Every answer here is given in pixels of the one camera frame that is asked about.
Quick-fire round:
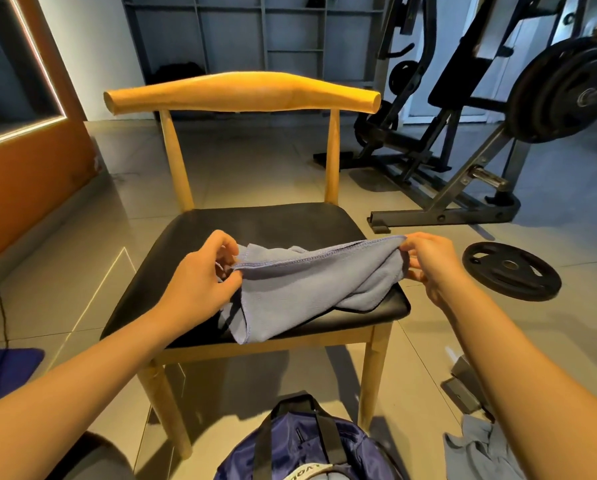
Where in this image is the single blue-grey towel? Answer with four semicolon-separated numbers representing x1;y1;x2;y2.
216;235;408;345

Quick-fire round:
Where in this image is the navy blue bag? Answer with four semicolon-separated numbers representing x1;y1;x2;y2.
214;391;408;480

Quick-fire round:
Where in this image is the dark blue mat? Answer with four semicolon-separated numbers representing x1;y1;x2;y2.
0;347;46;411

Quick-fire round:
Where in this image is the wooden chair with black seat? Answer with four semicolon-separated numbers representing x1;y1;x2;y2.
100;71;414;461

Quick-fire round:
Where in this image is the wall mirror with light strip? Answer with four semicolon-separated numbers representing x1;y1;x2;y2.
0;0;68;153

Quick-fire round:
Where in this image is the person's right hand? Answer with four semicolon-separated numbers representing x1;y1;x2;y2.
399;231;468;311

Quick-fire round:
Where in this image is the person's left forearm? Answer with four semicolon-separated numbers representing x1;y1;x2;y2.
0;309;184;480

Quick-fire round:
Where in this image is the person's right forearm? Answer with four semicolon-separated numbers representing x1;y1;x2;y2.
440;279;597;480

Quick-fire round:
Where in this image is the pile of blue-grey towels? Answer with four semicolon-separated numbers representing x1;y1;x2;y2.
443;413;528;480

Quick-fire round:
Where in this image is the mounted black weight plate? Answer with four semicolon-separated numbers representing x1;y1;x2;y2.
505;37;597;144

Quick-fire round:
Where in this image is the loose black weight plate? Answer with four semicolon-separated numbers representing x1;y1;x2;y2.
462;241;564;302

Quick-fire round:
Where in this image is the grey shelf unit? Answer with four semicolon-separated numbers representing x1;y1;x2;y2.
121;0;390;91

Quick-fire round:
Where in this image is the black and grey gym machine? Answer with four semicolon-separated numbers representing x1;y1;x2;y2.
313;0;597;234

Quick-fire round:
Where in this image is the person's left hand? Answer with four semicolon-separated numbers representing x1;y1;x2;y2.
153;229;244;336

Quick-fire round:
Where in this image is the person's left leg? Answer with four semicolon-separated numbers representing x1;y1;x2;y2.
48;431;136;480

